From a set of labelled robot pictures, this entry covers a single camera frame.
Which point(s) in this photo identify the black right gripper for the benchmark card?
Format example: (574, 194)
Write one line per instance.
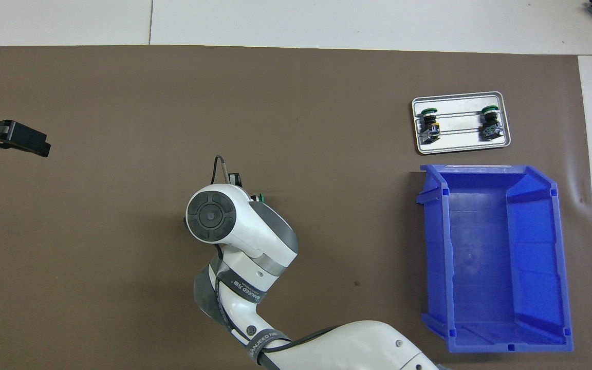
(235, 181)

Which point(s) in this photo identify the green push button switch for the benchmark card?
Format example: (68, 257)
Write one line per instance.
(431, 122)
(490, 119)
(261, 198)

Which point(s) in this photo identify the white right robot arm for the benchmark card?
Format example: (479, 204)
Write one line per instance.
(255, 231)

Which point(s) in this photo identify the brown table mat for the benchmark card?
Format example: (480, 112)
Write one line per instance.
(121, 128)

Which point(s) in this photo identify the silver metal tray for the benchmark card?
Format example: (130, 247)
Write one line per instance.
(458, 139)

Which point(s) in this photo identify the blue plastic storage bin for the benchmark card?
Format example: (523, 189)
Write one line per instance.
(481, 267)

